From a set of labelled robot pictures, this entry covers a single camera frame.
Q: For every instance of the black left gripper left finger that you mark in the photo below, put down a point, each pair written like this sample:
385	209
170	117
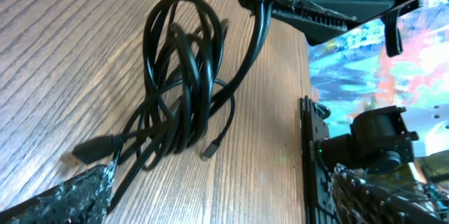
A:
84	198

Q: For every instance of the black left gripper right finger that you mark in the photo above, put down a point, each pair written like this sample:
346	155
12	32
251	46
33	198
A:
357	201

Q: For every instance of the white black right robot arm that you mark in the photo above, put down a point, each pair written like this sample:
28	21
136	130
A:
378	139

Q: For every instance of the colourful painted backdrop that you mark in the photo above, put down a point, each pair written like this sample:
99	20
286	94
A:
353	74

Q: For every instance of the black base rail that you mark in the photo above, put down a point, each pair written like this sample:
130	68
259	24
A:
318	201

